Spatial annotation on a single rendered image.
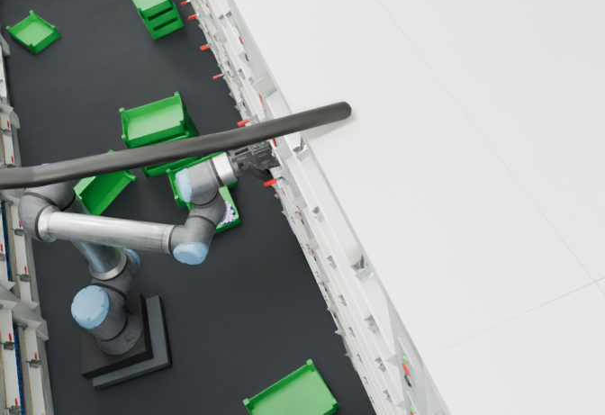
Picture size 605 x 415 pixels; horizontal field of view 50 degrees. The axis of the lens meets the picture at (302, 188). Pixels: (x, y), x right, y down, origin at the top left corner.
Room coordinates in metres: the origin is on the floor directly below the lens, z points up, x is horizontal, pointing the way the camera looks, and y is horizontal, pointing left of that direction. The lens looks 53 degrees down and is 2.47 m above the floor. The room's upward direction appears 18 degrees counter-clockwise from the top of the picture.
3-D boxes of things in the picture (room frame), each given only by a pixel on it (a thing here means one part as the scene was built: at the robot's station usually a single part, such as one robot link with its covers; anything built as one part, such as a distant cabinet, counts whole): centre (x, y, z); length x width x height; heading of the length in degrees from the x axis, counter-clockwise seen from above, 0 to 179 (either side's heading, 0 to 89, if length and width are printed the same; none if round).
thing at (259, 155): (1.24, 0.11, 1.04); 0.12 x 0.08 x 0.09; 97
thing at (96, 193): (2.17, 0.93, 0.10); 0.30 x 0.08 x 0.20; 132
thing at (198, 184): (1.22, 0.28, 1.03); 0.12 x 0.09 x 0.10; 97
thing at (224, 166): (1.24, 0.19, 1.04); 0.10 x 0.05 x 0.09; 7
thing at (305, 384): (0.87, 0.29, 0.04); 0.30 x 0.20 x 0.08; 105
